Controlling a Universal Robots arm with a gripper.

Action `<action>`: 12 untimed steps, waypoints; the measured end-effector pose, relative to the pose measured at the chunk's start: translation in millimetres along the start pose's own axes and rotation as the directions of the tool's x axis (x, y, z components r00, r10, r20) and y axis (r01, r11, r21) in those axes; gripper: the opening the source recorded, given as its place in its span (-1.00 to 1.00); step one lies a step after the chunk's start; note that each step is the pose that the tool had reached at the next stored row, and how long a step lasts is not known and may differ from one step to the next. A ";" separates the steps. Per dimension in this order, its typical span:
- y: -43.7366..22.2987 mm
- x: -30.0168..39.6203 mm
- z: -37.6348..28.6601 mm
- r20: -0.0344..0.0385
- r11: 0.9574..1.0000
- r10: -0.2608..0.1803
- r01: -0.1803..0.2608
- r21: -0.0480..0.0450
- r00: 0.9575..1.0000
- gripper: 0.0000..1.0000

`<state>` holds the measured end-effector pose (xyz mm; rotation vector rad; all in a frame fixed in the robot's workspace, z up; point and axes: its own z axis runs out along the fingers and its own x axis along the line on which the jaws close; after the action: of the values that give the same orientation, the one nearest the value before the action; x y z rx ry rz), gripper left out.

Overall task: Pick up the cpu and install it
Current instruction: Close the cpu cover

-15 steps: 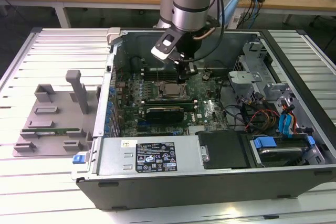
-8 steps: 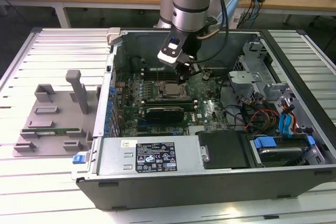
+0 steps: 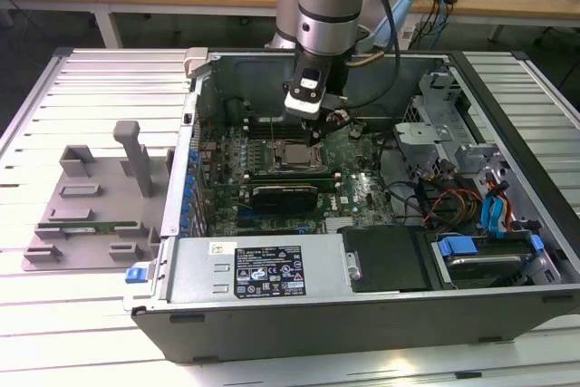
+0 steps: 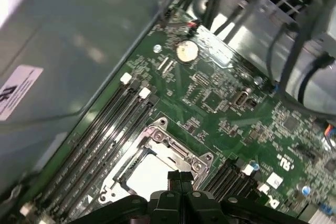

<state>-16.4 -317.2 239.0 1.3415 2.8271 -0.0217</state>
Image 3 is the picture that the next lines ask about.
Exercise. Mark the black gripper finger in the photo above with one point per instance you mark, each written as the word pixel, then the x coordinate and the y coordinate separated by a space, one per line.
pixel 316 126
pixel 337 103

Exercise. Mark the silver CPU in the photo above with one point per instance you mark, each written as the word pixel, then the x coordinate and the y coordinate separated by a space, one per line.
pixel 299 154

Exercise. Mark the CPU socket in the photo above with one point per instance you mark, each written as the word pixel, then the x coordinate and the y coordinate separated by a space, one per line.
pixel 276 156

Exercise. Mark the RAM slot with white latches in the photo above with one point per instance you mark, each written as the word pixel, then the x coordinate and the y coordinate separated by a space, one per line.
pixel 285 129
pixel 290 178
pixel 285 119

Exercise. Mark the silver coin battery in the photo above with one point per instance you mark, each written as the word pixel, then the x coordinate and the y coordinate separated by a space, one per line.
pixel 356 132

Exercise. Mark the green motherboard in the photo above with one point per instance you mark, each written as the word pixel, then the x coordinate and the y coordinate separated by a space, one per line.
pixel 358 187

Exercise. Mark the black graphics card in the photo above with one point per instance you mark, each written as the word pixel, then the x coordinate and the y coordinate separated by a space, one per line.
pixel 285 201

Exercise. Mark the silver metal drive cage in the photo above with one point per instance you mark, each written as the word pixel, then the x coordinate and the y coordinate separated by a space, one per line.
pixel 423 133

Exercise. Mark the grey plastic case latch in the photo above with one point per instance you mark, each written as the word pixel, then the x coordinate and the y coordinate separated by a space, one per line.
pixel 197 60

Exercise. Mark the black plastic shroud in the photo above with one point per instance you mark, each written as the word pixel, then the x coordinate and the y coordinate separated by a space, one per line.
pixel 385 260

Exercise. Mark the black rating label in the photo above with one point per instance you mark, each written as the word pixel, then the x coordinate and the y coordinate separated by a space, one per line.
pixel 272 273

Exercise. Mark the grey power supply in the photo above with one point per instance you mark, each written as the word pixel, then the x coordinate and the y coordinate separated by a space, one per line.
pixel 199 269

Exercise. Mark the black PC case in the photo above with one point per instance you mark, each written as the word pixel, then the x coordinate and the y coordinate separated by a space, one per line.
pixel 317 332

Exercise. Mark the hard disk in blue carrier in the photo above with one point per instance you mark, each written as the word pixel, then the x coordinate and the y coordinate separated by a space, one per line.
pixel 485 269

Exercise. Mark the blue case latch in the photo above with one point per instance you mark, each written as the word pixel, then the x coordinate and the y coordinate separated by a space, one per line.
pixel 136 274

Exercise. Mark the grey parts rack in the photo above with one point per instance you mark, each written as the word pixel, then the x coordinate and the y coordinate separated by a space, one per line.
pixel 109 242

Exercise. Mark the green RAM stick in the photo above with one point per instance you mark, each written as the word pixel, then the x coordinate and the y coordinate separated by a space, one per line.
pixel 90 225

